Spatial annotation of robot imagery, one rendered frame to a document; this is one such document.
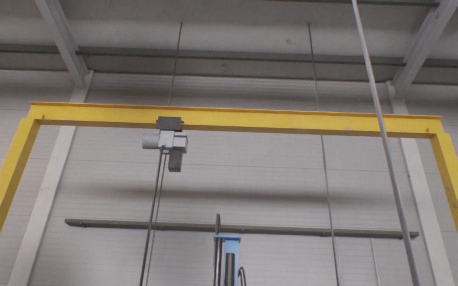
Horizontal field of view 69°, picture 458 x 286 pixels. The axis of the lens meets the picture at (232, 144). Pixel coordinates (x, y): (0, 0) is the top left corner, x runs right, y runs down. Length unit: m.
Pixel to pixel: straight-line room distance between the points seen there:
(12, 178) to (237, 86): 4.92
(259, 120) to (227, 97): 3.28
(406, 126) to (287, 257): 2.92
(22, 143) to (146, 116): 1.48
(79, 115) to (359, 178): 5.06
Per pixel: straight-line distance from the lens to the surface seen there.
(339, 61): 7.62
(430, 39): 7.39
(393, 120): 4.82
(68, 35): 7.88
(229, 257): 4.12
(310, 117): 4.48
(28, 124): 4.86
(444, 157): 4.73
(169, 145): 4.08
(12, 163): 4.65
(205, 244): 6.15
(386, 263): 6.65
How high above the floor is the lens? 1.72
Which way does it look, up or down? 30 degrees up
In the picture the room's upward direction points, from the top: 2 degrees clockwise
